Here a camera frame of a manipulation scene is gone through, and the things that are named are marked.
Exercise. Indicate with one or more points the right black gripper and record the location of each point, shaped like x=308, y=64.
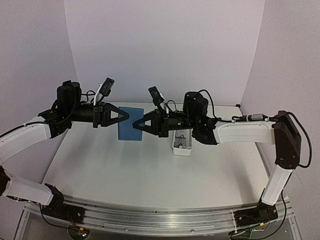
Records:
x=160, y=123

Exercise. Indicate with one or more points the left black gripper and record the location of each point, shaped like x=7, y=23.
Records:
x=101, y=114

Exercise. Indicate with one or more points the blue card holder wallet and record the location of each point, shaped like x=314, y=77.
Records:
x=126, y=131

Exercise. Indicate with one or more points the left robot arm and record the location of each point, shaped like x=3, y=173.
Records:
x=47, y=196

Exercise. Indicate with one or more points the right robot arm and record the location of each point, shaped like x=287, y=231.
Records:
x=278, y=130

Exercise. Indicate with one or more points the white plastic tray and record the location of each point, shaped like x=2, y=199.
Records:
x=182, y=144

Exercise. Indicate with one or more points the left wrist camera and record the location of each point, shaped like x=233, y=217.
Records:
x=103, y=91

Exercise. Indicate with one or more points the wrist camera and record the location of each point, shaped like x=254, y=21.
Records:
x=157, y=98
x=103, y=91

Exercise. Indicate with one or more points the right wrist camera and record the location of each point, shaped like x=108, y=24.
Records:
x=157, y=98

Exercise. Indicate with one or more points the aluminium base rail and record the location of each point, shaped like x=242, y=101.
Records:
x=91, y=220

